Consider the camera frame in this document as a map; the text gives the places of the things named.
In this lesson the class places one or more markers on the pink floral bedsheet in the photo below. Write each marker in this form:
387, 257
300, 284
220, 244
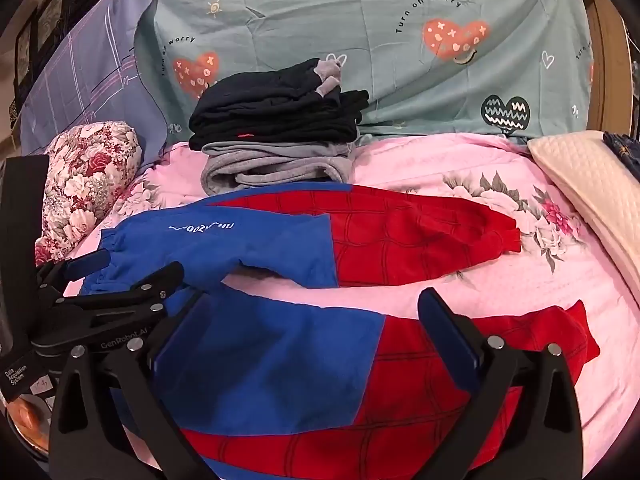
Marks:
450, 280

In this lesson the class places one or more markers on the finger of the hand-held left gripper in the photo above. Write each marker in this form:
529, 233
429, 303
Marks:
87, 261
150, 287

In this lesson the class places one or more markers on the wooden bed frame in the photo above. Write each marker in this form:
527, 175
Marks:
607, 60

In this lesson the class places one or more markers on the black folded pants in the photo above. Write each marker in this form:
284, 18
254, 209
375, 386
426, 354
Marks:
270, 105

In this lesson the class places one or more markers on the dark blue cloth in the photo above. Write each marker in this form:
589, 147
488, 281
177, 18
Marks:
625, 152

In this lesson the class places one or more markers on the grey folded pants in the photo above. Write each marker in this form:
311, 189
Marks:
270, 166

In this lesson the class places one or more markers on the cream quilted pillow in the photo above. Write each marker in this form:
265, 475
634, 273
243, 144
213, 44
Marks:
590, 180

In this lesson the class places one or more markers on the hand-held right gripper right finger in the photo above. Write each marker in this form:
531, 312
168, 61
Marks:
450, 332

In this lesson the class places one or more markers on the black framed wall pictures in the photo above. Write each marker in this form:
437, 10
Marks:
47, 15

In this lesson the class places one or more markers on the teal heart-print duvet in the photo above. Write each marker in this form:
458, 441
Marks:
350, 35

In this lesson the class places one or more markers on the blue and red pants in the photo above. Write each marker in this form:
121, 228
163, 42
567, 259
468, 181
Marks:
280, 360

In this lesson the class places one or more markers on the purple checked pillow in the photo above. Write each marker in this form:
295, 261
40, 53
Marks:
90, 85

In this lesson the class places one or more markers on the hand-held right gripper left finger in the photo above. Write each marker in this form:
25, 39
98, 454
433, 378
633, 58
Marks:
186, 332

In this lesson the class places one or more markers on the red floral pillow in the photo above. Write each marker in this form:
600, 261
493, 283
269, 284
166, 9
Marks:
85, 180

